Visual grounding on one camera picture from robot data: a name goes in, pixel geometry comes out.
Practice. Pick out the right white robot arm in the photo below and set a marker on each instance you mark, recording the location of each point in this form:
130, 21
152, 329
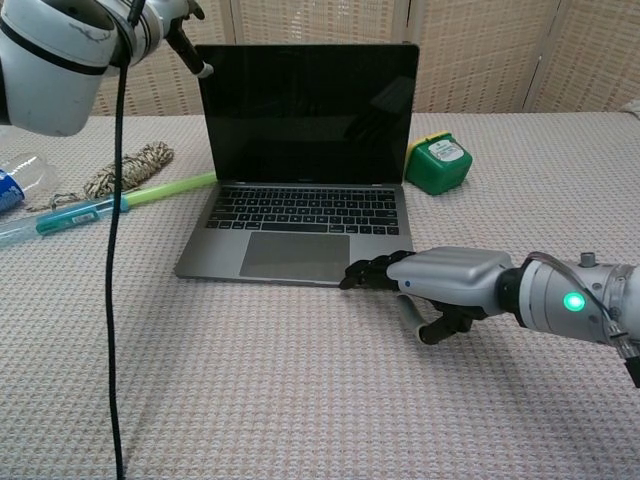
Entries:
550, 300

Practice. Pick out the green and blue water pump toy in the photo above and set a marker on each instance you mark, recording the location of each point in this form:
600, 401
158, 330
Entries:
165, 189

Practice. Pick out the silver laptop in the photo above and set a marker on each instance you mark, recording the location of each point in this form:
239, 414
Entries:
300, 125

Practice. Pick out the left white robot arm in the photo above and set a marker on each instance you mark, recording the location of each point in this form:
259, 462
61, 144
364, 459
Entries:
50, 75

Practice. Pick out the green box with yellow lid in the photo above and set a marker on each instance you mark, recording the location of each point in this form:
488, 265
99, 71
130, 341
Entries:
435, 172

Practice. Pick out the clear plastic Pepsi bottle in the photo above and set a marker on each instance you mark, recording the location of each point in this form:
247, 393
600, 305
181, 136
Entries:
25, 175

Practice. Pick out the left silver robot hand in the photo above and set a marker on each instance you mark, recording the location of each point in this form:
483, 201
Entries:
190, 50

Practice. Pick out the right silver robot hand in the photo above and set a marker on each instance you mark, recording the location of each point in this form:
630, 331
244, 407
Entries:
450, 275

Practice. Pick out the waffle weave tablecloth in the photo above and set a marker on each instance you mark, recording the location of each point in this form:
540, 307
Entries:
300, 390

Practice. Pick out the white object behind table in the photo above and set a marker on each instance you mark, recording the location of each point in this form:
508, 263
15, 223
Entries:
632, 107

